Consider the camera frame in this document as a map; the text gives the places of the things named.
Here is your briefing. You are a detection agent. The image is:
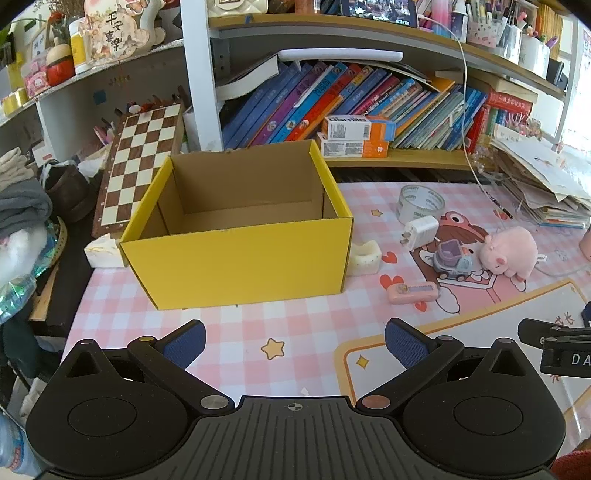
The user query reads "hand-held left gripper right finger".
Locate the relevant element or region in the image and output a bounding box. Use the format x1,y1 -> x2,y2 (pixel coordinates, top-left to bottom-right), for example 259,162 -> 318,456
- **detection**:
355,318 -> 534,414

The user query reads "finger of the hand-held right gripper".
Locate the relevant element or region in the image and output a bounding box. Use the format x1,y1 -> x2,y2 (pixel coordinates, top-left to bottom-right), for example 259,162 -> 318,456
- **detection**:
517,318 -> 575,344

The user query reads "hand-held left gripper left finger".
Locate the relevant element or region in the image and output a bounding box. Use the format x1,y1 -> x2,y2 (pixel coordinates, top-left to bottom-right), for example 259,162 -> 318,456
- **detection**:
58,319 -> 235,415

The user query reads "small pink comb case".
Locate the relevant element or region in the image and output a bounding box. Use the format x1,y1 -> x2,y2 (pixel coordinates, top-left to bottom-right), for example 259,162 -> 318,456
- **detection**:
387,281 -> 439,304

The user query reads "pink plush pig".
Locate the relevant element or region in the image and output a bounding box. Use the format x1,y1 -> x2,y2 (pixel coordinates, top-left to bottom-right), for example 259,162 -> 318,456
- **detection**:
478,226 -> 540,281

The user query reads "yellow cardboard box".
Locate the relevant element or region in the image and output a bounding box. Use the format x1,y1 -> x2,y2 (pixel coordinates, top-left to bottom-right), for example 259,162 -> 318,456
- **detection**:
119,139 -> 354,311

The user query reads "grey purple toy car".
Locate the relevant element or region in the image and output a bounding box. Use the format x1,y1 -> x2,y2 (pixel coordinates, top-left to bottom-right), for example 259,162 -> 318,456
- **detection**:
433,240 -> 474,282

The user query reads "white charger plug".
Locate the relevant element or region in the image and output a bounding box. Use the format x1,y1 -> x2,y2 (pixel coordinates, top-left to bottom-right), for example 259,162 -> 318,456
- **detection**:
400,215 -> 440,251

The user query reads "clear tape roll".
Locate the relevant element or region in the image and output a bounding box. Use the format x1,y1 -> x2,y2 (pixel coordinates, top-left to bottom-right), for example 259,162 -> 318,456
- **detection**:
396,185 -> 446,224

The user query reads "pink cartoon table mat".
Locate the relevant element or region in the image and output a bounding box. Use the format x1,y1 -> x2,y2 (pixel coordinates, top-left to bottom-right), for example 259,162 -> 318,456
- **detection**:
65,180 -> 591,462

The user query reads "pink fuzzy garment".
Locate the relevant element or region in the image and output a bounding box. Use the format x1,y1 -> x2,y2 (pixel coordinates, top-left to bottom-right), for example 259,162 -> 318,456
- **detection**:
550,450 -> 591,480

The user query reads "crumpled white tissue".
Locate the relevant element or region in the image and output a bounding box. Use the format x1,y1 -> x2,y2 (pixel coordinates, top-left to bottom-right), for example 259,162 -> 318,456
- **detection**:
84,233 -> 126,268

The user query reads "black patterned pen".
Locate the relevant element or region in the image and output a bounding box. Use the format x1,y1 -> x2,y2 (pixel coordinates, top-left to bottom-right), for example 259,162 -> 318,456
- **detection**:
486,193 -> 514,219

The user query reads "pile of papers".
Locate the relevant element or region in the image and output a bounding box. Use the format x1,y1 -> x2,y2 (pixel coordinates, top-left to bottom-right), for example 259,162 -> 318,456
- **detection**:
489,124 -> 591,229

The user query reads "iridescent bag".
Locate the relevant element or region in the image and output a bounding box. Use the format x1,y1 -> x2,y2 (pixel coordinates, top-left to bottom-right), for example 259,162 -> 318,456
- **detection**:
0,217 -> 68,324

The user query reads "brown white chessboard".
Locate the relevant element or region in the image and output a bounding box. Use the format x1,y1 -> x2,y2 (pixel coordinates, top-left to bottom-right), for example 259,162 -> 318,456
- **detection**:
91,102 -> 186,240

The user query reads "dark brown bag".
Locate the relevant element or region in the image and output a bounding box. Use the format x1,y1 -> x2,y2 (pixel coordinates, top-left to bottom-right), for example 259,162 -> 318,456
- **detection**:
44,161 -> 93,223

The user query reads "clear water bottle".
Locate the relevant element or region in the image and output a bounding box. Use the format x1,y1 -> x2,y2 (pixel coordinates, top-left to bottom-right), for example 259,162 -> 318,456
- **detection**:
0,411 -> 43,476

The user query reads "orange white carton box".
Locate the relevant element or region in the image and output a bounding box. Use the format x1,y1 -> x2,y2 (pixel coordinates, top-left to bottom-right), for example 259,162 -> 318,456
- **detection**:
322,114 -> 397,142
317,133 -> 391,159

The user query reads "grey folded cloth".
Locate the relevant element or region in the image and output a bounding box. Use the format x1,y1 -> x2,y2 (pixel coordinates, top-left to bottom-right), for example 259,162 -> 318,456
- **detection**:
0,179 -> 54,234

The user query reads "white paper box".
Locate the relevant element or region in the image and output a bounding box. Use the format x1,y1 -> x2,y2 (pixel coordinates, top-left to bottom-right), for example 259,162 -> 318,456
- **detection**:
183,106 -> 204,154

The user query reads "white cloth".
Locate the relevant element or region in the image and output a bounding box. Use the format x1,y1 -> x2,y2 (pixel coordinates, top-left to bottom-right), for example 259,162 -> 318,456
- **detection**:
0,148 -> 34,191

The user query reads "wooden bookshelf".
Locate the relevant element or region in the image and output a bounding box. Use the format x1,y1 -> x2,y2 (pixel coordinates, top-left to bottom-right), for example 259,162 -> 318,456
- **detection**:
180,0 -> 591,174

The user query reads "row of colourful books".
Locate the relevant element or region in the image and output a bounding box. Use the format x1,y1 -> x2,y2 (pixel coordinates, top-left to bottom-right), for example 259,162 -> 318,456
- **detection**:
222,60 -> 490,153

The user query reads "white cup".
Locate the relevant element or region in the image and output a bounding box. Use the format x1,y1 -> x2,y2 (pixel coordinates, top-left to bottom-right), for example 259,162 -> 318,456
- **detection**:
519,34 -> 551,79

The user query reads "thick dark paperback book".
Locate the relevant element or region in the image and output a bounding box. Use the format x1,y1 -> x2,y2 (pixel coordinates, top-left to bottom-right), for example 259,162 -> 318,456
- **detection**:
215,53 -> 280,102

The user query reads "white corner shelf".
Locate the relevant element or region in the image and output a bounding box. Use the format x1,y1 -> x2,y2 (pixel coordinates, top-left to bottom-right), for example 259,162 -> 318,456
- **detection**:
0,39 -> 191,162

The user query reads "pink pen holder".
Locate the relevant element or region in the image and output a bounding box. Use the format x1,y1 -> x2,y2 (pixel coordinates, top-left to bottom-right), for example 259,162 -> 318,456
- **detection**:
466,0 -> 509,48

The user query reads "red round doll jar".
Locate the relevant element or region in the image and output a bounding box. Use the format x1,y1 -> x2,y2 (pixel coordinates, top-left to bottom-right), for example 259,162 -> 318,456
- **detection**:
46,37 -> 76,86

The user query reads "white yellow bottle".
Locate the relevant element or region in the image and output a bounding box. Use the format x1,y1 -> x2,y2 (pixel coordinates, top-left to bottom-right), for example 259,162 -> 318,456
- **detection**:
69,18 -> 96,75

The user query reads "pearl bead string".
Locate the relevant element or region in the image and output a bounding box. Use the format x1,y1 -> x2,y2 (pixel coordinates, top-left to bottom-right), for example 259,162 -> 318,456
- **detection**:
470,142 -> 500,186

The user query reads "white cable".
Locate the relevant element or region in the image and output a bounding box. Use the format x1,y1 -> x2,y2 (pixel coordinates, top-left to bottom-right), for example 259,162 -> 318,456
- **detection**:
418,14 -> 522,217

